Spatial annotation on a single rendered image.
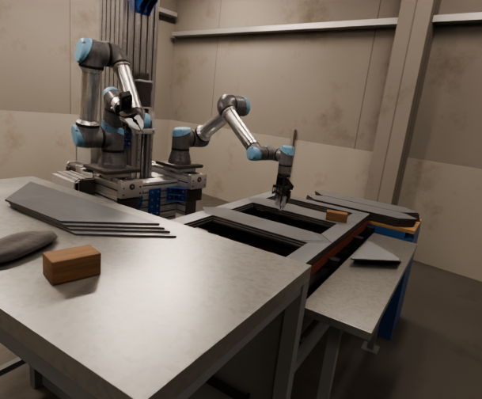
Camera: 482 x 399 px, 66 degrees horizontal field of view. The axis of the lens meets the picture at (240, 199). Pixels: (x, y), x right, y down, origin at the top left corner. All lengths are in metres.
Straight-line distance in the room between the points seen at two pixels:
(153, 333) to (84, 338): 0.11
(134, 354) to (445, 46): 4.22
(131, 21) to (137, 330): 1.98
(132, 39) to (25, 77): 3.27
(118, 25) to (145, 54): 0.21
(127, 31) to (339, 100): 2.99
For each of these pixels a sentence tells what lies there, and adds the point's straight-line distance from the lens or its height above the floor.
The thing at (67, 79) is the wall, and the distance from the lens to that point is 5.77.
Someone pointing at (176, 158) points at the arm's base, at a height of 1.07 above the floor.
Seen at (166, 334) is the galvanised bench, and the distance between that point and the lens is 0.68.
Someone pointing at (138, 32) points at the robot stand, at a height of 1.79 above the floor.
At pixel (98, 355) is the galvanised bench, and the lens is 0.64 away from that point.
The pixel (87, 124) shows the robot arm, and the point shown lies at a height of 1.27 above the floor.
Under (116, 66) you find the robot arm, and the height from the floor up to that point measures 1.57.
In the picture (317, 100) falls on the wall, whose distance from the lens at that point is 4.91.
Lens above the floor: 1.43
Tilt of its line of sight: 14 degrees down
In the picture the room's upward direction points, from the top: 6 degrees clockwise
